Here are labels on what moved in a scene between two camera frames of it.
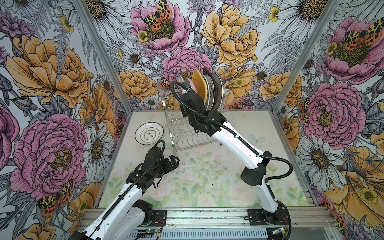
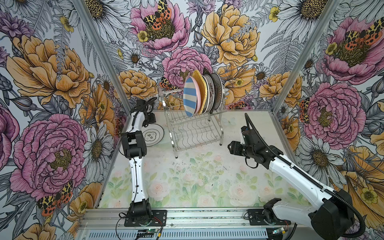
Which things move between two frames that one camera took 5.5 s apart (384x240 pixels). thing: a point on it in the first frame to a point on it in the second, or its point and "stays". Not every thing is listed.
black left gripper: x=168 y=167 to x=152 y=119
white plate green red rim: x=209 y=92 stays
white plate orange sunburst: x=218 y=91 stays
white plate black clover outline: x=148 y=133 stays
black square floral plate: x=209 y=71 stays
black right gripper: x=184 y=113 to x=235 y=147
